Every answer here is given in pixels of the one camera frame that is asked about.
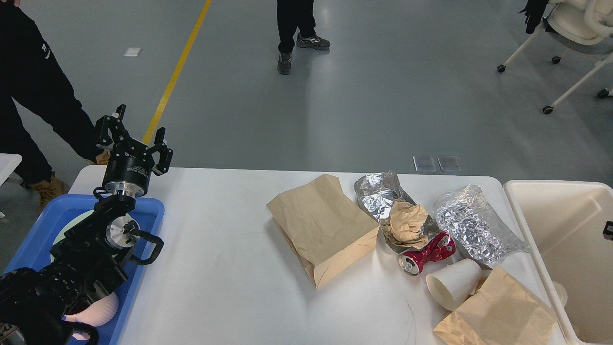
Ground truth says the clear floor tile left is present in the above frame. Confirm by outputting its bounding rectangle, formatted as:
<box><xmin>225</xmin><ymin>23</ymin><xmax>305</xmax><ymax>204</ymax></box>
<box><xmin>412</xmin><ymin>155</ymin><xmax>437</xmax><ymax>173</ymax></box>

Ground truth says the white side table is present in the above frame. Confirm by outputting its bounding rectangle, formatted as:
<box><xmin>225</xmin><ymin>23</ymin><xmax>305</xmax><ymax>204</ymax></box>
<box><xmin>0</xmin><ymin>153</ymin><xmax>22</xmax><ymax>185</ymax></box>

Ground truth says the white office chair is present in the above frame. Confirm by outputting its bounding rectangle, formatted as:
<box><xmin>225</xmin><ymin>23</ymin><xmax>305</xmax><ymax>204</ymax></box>
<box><xmin>497</xmin><ymin>0</ymin><xmax>613</xmax><ymax>115</ymax></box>

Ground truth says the crumpled brown paper upper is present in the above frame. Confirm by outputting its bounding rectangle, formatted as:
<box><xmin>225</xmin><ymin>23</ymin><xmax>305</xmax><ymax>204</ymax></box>
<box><xmin>381</xmin><ymin>199</ymin><xmax>441</xmax><ymax>253</ymax></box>

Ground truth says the crushed red can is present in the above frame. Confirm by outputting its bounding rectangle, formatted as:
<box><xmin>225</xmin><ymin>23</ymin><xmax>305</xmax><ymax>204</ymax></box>
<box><xmin>398</xmin><ymin>231</ymin><xmax>456</xmax><ymax>276</ymax></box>

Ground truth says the white paper cup lying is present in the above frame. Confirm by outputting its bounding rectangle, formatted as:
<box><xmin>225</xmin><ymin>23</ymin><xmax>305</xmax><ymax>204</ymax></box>
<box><xmin>426</xmin><ymin>258</ymin><xmax>482</xmax><ymax>311</ymax></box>

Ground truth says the person in grey sneakers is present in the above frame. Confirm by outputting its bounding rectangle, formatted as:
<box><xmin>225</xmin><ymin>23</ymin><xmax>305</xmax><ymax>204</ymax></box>
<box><xmin>277</xmin><ymin>0</ymin><xmax>331</xmax><ymax>76</ymax></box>

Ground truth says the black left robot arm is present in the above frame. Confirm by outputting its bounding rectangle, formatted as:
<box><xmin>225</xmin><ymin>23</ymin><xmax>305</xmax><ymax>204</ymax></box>
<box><xmin>1</xmin><ymin>104</ymin><xmax>173</xmax><ymax>345</ymax></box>

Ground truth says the clear plastic wrap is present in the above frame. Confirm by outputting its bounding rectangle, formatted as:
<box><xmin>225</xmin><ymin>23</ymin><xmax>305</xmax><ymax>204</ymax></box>
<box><xmin>433</xmin><ymin>185</ymin><xmax>530</xmax><ymax>268</ymax></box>

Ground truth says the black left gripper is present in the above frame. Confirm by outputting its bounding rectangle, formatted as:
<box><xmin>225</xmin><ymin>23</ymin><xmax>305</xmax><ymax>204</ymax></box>
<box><xmin>95</xmin><ymin>104</ymin><xmax>173</xmax><ymax>197</ymax></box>

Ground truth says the crumpled aluminium foil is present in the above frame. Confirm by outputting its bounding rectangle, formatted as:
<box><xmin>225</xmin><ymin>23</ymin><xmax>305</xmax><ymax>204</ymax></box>
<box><xmin>354</xmin><ymin>171</ymin><xmax>416</xmax><ymax>225</ymax></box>

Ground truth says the pink mug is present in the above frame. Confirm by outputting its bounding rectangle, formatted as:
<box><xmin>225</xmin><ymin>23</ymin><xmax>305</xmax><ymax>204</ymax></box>
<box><xmin>64</xmin><ymin>292</ymin><xmax>120</xmax><ymax>345</ymax></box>

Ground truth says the clear floor tile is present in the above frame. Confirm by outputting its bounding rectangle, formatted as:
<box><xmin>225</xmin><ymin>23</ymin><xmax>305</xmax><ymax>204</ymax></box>
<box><xmin>412</xmin><ymin>155</ymin><xmax>437</xmax><ymax>173</ymax></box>
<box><xmin>436</xmin><ymin>155</ymin><xmax>462</xmax><ymax>173</ymax></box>

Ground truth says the green plate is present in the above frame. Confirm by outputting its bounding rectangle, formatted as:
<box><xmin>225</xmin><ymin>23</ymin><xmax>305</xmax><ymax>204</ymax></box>
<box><xmin>52</xmin><ymin>210</ymin><xmax>94</xmax><ymax>247</ymax></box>

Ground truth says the brown paper bag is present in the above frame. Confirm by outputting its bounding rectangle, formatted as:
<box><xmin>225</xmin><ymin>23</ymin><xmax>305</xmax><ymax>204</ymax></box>
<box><xmin>433</xmin><ymin>267</ymin><xmax>557</xmax><ymax>345</ymax></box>
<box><xmin>267</xmin><ymin>174</ymin><xmax>380</xmax><ymax>289</ymax></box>

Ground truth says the person in tan boots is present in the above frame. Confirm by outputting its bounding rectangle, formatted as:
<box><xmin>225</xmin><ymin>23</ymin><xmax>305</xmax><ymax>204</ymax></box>
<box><xmin>0</xmin><ymin>0</ymin><xmax>110</xmax><ymax>209</ymax></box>

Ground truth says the white plastic bin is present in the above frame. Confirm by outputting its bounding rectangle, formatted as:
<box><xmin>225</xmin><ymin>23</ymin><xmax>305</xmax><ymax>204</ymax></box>
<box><xmin>504</xmin><ymin>180</ymin><xmax>613</xmax><ymax>345</ymax></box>

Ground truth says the clear floor tile right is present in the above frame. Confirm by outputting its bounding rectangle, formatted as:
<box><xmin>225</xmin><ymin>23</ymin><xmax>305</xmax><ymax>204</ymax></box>
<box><xmin>436</xmin><ymin>155</ymin><xmax>462</xmax><ymax>173</ymax></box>

